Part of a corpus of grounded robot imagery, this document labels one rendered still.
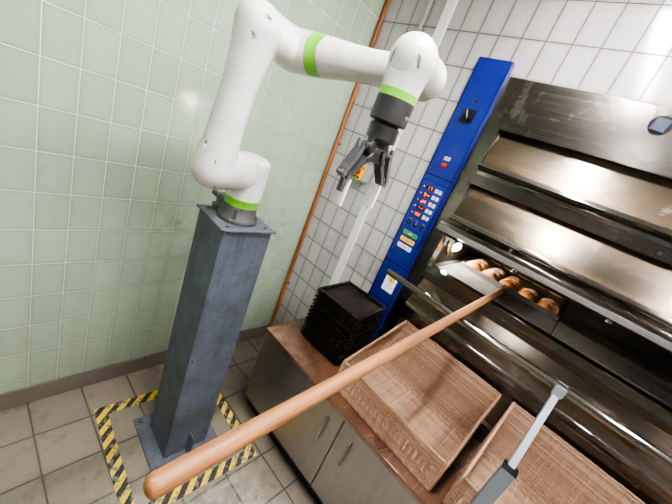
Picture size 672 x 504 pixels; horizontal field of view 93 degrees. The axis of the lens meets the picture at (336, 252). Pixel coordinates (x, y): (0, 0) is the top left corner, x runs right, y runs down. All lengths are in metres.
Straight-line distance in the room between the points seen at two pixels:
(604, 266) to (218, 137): 1.45
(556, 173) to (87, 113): 1.80
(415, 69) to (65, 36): 1.10
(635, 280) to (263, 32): 1.48
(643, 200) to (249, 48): 1.41
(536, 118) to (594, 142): 0.24
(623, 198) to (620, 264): 0.25
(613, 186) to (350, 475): 1.56
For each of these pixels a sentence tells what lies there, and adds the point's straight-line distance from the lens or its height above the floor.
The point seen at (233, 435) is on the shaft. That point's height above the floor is 1.20.
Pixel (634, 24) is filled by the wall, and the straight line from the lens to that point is 1.76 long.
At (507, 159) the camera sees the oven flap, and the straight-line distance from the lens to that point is 1.65.
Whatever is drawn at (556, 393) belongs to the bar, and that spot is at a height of 1.15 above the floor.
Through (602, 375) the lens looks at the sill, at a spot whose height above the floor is 1.16.
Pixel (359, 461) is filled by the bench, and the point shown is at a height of 0.46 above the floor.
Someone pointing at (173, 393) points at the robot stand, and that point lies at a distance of 1.67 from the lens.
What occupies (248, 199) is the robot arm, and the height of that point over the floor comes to 1.30.
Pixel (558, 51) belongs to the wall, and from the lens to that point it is 1.76.
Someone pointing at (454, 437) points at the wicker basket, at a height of 0.59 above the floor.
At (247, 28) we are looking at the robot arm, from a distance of 0.99.
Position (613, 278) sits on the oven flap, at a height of 1.51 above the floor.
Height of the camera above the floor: 1.63
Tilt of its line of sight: 20 degrees down
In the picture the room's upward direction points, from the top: 22 degrees clockwise
